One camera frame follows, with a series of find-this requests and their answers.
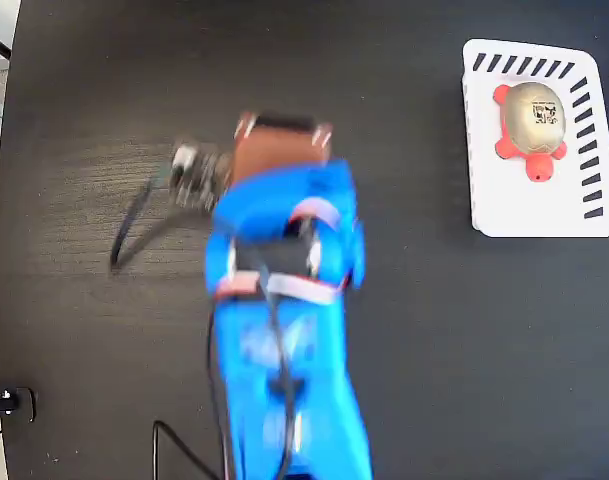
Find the red turtle toy gold shell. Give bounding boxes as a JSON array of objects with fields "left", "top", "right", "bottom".
[{"left": 492, "top": 80, "right": 570, "bottom": 184}]

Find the white plastic basket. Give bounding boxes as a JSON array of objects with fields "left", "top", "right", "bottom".
[{"left": 460, "top": 37, "right": 609, "bottom": 239}]

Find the black table clamp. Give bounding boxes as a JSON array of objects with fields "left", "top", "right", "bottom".
[{"left": 0, "top": 385, "right": 38, "bottom": 446}]

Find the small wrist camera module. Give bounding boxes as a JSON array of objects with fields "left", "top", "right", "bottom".
[{"left": 170, "top": 141, "right": 234, "bottom": 212}]

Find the black camera cable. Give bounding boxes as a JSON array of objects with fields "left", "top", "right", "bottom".
[{"left": 108, "top": 172, "right": 190, "bottom": 275}]

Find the black power cable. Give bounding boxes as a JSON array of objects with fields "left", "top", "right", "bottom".
[{"left": 151, "top": 419, "right": 221, "bottom": 480}]

